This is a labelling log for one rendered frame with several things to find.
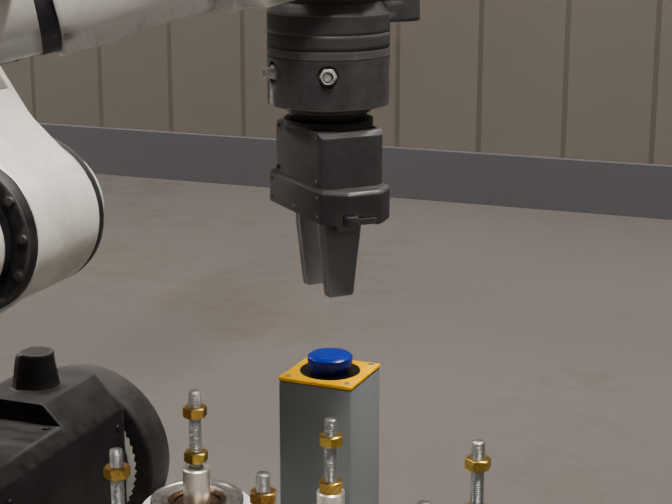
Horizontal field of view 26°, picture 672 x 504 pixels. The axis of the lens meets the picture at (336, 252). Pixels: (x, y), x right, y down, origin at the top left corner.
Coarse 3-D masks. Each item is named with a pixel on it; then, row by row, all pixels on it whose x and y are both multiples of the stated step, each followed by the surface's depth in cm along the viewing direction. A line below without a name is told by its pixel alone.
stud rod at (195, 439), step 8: (192, 392) 115; (200, 392) 116; (192, 400) 115; (200, 400) 116; (192, 408) 116; (192, 424) 116; (200, 424) 116; (192, 432) 116; (200, 432) 116; (192, 440) 116; (200, 440) 116; (192, 448) 116; (200, 448) 116; (200, 464) 117
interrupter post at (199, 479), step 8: (184, 472) 117; (192, 472) 116; (200, 472) 116; (208, 472) 117; (184, 480) 117; (192, 480) 116; (200, 480) 116; (208, 480) 117; (184, 488) 117; (192, 488) 116; (200, 488) 117; (208, 488) 117; (184, 496) 117; (192, 496) 117; (200, 496) 117; (208, 496) 117
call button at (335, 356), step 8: (312, 352) 130; (320, 352) 130; (328, 352) 130; (336, 352) 130; (344, 352) 130; (312, 360) 128; (320, 360) 128; (328, 360) 128; (336, 360) 128; (344, 360) 128; (352, 360) 130; (312, 368) 130; (320, 368) 128; (328, 368) 128; (336, 368) 128; (344, 368) 129
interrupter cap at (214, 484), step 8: (216, 480) 121; (160, 488) 119; (168, 488) 120; (176, 488) 120; (216, 488) 120; (224, 488) 120; (232, 488) 120; (152, 496) 118; (160, 496) 118; (168, 496) 118; (176, 496) 119; (216, 496) 119; (224, 496) 118; (232, 496) 118; (240, 496) 118
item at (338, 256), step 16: (320, 240) 105; (336, 240) 105; (352, 240) 106; (320, 256) 106; (336, 256) 106; (352, 256) 106; (336, 272) 106; (352, 272) 107; (336, 288) 106; (352, 288) 107
